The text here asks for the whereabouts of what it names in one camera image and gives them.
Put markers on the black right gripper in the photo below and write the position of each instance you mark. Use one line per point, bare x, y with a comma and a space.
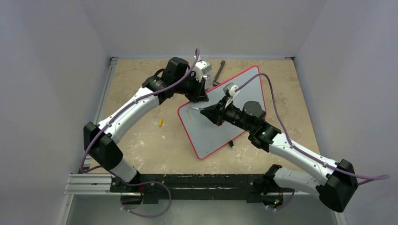
219, 112

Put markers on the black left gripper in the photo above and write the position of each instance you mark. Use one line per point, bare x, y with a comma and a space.
199, 95

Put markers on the red framed whiteboard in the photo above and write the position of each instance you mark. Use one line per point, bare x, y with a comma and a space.
235, 106

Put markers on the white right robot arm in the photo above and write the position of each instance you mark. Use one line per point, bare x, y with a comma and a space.
331, 181

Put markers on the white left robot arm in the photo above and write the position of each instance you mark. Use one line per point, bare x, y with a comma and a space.
101, 139

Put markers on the clear plastic marker holder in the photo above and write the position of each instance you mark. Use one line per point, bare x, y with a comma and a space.
208, 81

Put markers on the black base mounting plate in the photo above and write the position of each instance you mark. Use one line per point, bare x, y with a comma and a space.
151, 188

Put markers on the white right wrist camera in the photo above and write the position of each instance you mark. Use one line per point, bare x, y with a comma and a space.
231, 91

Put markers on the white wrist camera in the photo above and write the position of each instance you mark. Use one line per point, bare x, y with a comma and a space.
201, 68
231, 91

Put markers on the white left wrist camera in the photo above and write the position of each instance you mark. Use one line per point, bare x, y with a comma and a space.
201, 68

